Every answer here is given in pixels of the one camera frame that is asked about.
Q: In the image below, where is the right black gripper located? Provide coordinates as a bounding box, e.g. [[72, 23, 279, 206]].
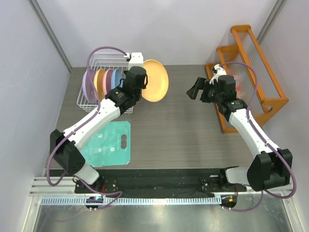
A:
[[186, 77, 223, 104]]

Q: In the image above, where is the orange plate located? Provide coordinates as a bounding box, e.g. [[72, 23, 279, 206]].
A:
[[142, 59, 169, 102]]

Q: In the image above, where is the blue plate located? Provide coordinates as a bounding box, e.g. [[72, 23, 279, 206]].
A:
[[111, 69, 123, 89]]

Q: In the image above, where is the pink plate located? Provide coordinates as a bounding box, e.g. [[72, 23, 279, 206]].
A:
[[103, 69, 113, 95]]

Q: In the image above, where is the yellow plate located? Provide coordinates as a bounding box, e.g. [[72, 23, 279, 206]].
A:
[[94, 69, 105, 100]]

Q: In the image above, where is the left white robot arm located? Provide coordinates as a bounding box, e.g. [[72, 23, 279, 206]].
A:
[[49, 66, 148, 193]]

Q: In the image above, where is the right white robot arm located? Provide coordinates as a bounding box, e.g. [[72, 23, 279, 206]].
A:
[[186, 75, 293, 191]]

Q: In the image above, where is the orange wooden shelf rack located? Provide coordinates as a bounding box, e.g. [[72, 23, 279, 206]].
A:
[[217, 25, 289, 127]]

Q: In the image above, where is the purple plate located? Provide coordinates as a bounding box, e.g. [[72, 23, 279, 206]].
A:
[[82, 69, 97, 104]]

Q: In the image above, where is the teal folding board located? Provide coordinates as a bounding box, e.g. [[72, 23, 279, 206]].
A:
[[81, 121, 131, 168]]

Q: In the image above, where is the white wire dish rack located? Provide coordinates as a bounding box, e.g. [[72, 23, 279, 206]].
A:
[[77, 52, 128, 112]]

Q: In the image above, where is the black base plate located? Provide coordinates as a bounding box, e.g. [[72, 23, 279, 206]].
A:
[[74, 166, 248, 198]]

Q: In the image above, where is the white slotted cable duct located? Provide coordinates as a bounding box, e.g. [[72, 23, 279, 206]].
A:
[[41, 195, 222, 206]]

